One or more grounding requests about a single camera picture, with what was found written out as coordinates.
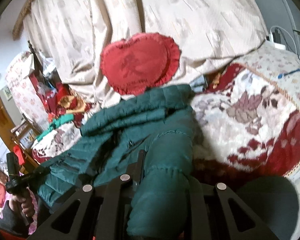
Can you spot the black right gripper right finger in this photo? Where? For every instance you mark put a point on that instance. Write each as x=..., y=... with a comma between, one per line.
x=216, y=212

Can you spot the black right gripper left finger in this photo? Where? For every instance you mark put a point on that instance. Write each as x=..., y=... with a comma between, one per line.
x=96, y=212

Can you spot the dark green quilted puffer jacket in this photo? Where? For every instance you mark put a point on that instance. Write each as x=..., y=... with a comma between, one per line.
x=159, y=122

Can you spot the person's left hand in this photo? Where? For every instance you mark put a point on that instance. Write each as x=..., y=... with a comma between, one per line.
x=22, y=203

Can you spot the wooden chair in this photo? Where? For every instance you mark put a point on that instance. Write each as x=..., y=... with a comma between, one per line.
x=22, y=135

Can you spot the teal green garment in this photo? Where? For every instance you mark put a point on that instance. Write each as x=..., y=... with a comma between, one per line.
x=56, y=123

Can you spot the red and yellow patterned cloth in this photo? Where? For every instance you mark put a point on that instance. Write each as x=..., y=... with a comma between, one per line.
x=59, y=101

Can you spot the floral red white bedspread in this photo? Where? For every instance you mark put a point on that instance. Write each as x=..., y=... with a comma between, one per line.
x=248, y=126

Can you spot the light blue cloth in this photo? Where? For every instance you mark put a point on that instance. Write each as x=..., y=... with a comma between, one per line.
x=199, y=84

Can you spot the red heart-shaped ruffled pillow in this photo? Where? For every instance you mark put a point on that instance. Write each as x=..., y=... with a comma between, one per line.
x=144, y=61

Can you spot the white power strip with charger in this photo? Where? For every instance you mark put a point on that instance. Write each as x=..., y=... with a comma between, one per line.
x=282, y=36

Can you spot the beige patterned quilt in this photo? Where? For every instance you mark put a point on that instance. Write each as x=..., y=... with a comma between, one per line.
x=209, y=33

